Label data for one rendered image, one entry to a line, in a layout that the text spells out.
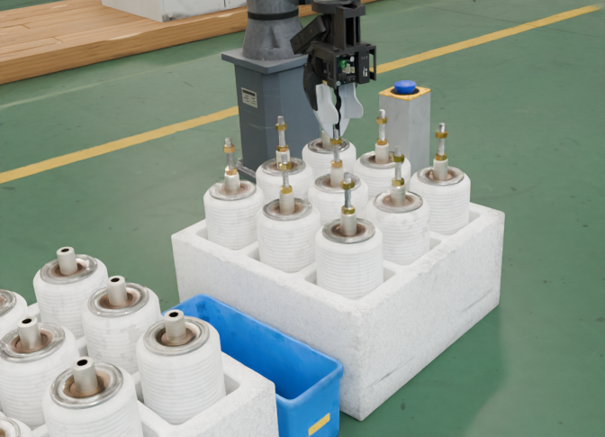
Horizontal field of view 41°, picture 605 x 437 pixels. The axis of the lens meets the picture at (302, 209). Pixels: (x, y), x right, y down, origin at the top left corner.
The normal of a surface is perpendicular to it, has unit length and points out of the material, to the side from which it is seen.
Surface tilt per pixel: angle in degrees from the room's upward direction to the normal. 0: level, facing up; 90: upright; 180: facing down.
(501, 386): 0
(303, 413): 92
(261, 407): 90
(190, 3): 90
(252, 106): 90
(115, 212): 0
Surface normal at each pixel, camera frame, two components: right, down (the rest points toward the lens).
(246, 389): -0.05, -0.90
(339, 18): -0.88, 0.24
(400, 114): -0.66, 0.36
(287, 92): 0.62, 0.31
